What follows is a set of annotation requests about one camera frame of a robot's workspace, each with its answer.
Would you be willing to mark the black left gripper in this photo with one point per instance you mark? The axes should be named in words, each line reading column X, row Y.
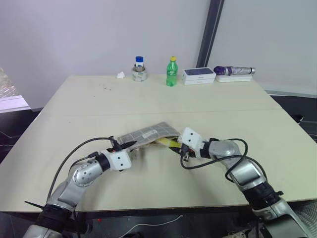
column 116, row 146

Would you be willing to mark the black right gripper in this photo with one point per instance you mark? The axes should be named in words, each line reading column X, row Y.
column 185, row 151

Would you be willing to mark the grey grid fabric pouch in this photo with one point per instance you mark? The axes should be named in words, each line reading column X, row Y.
column 148, row 134

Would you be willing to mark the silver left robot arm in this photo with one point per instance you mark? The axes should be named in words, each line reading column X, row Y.
column 81, row 176

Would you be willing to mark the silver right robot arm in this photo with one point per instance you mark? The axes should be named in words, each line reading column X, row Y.
column 247, row 171

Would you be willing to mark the crumpled white tissue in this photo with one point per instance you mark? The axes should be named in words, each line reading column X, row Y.
column 121, row 75

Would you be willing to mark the white tape roll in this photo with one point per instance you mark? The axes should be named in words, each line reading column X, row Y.
column 139, row 75

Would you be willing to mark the green soda bottle yellow cap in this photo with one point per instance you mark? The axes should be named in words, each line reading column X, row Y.
column 171, row 73

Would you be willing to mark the white phone box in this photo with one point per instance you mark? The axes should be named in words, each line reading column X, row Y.
column 198, row 75

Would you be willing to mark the white bottle blue cap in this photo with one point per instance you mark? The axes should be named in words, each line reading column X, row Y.
column 139, row 61

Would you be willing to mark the flat white box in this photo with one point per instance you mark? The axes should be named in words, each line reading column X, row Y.
column 234, row 78

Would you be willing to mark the purple and silver flashlight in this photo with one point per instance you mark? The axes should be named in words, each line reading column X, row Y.
column 232, row 70

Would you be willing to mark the white ledge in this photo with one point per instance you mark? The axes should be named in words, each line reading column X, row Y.
column 13, row 102

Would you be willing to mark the clear bubble wrap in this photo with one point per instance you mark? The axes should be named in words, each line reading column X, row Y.
column 7, row 84

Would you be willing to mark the grey metal mesh panel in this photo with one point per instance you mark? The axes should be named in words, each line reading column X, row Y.
column 309, row 214

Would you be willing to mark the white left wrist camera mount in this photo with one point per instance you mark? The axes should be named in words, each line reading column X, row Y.
column 120, row 160

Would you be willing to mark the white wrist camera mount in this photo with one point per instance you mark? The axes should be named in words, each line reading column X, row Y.
column 190, row 138
column 120, row 160

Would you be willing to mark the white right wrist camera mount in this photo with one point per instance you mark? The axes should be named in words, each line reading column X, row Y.
column 190, row 138

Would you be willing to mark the dark vertical frame post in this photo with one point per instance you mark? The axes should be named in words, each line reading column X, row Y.
column 209, row 32

